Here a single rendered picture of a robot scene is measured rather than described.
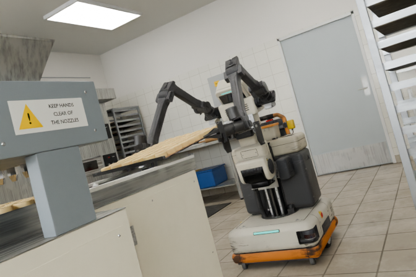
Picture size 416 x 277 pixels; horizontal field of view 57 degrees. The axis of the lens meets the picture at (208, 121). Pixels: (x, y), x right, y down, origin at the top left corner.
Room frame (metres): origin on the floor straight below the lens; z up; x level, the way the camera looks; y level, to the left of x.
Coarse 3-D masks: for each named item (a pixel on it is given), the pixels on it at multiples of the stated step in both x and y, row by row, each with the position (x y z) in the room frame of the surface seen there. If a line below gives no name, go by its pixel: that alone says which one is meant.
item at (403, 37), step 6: (414, 30) 1.50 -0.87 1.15; (396, 36) 1.53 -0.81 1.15; (402, 36) 1.52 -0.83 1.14; (408, 36) 1.51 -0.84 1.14; (414, 36) 1.50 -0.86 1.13; (378, 42) 1.57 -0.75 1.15; (384, 42) 1.55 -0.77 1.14; (390, 42) 1.54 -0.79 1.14; (396, 42) 1.53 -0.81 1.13; (378, 48) 1.57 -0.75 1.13
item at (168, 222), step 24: (144, 192) 1.38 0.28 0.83; (168, 192) 1.50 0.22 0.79; (192, 192) 1.64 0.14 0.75; (144, 216) 1.35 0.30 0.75; (168, 216) 1.47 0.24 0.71; (192, 216) 1.60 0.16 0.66; (144, 240) 1.32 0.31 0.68; (168, 240) 1.43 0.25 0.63; (192, 240) 1.56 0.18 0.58; (144, 264) 1.30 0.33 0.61; (168, 264) 1.40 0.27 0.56; (192, 264) 1.53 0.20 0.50; (216, 264) 1.68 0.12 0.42
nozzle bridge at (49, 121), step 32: (0, 96) 0.77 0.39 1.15; (32, 96) 0.84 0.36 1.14; (64, 96) 0.91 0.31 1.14; (96, 96) 1.00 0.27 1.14; (0, 128) 0.76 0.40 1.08; (32, 128) 0.82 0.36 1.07; (64, 128) 0.89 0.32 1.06; (96, 128) 0.98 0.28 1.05; (0, 160) 0.75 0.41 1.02; (32, 160) 0.82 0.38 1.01; (64, 160) 0.87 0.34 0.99; (64, 192) 0.85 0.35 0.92; (64, 224) 0.84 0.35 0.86
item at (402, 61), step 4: (408, 56) 1.52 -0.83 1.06; (412, 56) 1.51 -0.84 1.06; (392, 60) 1.55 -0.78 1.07; (396, 60) 1.54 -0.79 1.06; (400, 60) 1.54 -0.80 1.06; (404, 60) 1.53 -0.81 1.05; (408, 60) 1.52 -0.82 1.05; (412, 60) 1.51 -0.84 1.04; (384, 64) 1.57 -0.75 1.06; (388, 64) 1.56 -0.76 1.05; (392, 64) 1.55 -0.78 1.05; (396, 64) 1.55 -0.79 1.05; (400, 64) 1.54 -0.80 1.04; (404, 64) 1.53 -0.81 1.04; (384, 68) 1.57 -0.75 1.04; (388, 68) 1.56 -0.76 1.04
